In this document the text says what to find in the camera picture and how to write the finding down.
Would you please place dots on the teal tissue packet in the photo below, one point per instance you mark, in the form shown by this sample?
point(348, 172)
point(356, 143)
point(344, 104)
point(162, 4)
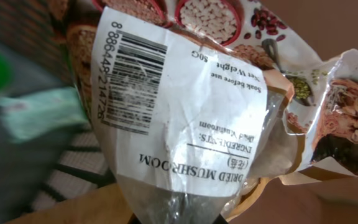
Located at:
point(30, 116)

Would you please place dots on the grey plastic mesh basket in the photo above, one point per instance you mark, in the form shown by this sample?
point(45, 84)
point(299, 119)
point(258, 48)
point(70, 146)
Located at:
point(60, 164)

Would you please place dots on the dried mushroom plastic bag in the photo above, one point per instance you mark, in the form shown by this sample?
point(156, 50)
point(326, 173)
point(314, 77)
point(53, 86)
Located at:
point(197, 105)

